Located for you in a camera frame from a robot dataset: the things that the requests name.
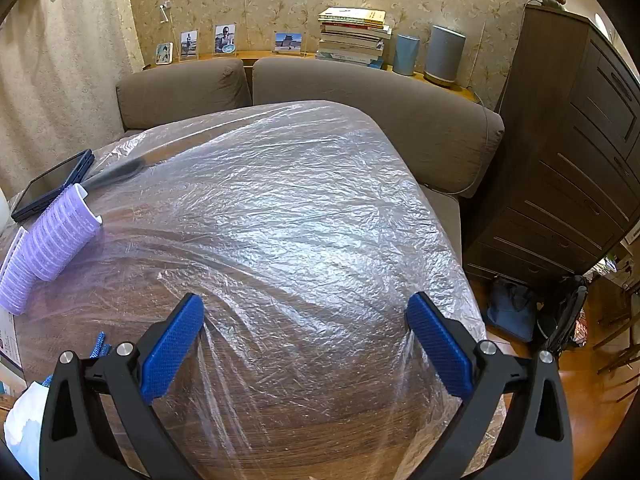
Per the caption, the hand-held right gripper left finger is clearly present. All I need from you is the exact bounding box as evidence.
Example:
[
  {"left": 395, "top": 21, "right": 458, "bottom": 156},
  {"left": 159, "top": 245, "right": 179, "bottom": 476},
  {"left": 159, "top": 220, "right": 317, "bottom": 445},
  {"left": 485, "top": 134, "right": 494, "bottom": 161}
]
[{"left": 39, "top": 292, "right": 211, "bottom": 480}]

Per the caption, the large purple hair roller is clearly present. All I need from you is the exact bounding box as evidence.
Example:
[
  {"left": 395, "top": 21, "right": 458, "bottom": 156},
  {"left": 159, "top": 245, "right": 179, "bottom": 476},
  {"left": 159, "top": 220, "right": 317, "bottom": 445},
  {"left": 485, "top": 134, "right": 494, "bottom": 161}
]
[{"left": 25, "top": 183, "right": 103, "bottom": 282}]

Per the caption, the wooden chair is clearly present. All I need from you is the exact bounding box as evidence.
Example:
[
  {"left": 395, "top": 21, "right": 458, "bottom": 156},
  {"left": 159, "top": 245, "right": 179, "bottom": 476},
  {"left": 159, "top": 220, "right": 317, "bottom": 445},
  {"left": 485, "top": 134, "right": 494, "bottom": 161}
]
[{"left": 592, "top": 280, "right": 640, "bottom": 401}]

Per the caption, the dark blue folding mirror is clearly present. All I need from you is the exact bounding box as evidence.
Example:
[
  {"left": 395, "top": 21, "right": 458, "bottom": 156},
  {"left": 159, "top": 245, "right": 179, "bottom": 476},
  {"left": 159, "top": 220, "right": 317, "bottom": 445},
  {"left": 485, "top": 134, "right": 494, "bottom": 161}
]
[{"left": 11, "top": 149, "right": 96, "bottom": 223}]

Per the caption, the framed building photo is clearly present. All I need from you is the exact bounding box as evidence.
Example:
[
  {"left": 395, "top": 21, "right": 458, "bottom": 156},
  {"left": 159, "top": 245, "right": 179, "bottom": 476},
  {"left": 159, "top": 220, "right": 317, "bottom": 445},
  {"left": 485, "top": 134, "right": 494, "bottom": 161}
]
[{"left": 273, "top": 31, "right": 304, "bottom": 54}]

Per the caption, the black backpack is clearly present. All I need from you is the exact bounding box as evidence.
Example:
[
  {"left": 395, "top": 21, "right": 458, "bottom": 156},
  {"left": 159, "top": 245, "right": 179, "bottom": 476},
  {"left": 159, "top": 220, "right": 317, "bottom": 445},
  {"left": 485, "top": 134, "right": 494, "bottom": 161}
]
[{"left": 532, "top": 275, "right": 591, "bottom": 356}]

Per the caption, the small blue cylinder speaker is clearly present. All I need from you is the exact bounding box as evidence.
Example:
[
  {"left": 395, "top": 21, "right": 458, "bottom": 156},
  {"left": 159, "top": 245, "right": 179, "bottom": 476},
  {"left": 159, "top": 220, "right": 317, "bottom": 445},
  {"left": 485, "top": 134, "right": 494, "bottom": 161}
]
[{"left": 392, "top": 34, "right": 421, "bottom": 77}]

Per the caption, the blue bag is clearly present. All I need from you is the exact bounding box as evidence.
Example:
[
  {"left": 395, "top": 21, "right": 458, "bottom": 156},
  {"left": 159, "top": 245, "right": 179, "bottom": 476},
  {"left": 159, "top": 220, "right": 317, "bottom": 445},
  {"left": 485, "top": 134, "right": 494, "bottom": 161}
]
[{"left": 486, "top": 277, "right": 538, "bottom": 343}]

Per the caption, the brown fabric sofa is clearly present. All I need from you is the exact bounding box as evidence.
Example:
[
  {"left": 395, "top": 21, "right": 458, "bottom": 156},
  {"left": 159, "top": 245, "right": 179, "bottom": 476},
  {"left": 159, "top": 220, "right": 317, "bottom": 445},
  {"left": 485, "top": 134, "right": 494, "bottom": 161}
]
[{"left": 116, "top": 56, "right": 506, "bottom": 261}]

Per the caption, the small purple hair roller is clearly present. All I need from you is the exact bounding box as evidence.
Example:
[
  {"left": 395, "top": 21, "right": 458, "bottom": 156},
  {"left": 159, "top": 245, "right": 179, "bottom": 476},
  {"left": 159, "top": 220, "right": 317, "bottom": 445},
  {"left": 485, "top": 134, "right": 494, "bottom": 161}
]
[{"left": 0, "top": 227, "right": 38, "bottom": 316}]

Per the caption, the large grey speaker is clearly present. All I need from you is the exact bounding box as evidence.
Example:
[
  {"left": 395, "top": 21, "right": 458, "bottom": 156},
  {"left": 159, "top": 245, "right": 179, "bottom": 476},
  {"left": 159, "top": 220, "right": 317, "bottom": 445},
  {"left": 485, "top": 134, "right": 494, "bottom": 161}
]
[{"left": 424, "top": 25, "right": 467, "bottom": 88}]

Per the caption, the blue cord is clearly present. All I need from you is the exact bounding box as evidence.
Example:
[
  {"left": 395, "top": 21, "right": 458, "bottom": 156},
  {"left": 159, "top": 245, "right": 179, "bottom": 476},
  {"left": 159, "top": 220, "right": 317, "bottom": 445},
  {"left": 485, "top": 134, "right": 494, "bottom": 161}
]
[{"left": 40, "top": 331, "right": 110, "bottom": 388}]

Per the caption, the dark wooden drawer cabinet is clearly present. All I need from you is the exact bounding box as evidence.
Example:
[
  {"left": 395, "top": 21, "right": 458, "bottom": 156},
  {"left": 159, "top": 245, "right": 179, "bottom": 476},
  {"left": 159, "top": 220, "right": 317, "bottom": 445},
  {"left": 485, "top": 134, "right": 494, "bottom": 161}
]
[{"left": 462, "top": 2, "right": 640, "bottom": 281}]

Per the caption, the beige curtain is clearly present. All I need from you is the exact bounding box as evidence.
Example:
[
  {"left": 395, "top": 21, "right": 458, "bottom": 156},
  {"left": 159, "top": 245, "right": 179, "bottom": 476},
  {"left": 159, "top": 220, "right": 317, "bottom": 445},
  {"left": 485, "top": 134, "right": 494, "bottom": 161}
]
[{"left": 0, "top": 0, "right": 146, "bottom": 201}]

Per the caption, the stack of books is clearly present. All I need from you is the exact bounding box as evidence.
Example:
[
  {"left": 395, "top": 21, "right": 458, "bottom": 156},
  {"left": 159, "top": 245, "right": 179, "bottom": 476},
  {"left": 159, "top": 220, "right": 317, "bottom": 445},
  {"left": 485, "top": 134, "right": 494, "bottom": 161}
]
[{"left": 315, "top": 7, "right": 393, "bottom": 68}]

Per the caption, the white printed cardboard box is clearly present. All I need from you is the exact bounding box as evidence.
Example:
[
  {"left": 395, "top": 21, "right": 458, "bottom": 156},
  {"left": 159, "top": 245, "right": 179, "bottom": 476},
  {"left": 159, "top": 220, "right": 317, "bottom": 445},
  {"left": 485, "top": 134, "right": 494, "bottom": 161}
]
[{"left": 0, "top": 305, "right": 26, "bottom": 396}]

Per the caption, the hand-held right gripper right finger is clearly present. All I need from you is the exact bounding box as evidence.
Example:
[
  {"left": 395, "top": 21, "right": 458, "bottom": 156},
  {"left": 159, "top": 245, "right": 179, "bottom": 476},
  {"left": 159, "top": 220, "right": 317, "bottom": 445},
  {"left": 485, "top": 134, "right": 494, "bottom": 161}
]
[{"left": 405, "top": 292, "right": 576, "bottom": 480}]

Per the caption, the wooden table with plastic cover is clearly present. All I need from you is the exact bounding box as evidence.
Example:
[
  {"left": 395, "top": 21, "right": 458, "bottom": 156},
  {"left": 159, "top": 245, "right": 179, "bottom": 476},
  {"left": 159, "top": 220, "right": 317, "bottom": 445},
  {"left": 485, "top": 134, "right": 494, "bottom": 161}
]
[{"left": 10, "top": 100, "right": 501, "bottom": 480}]

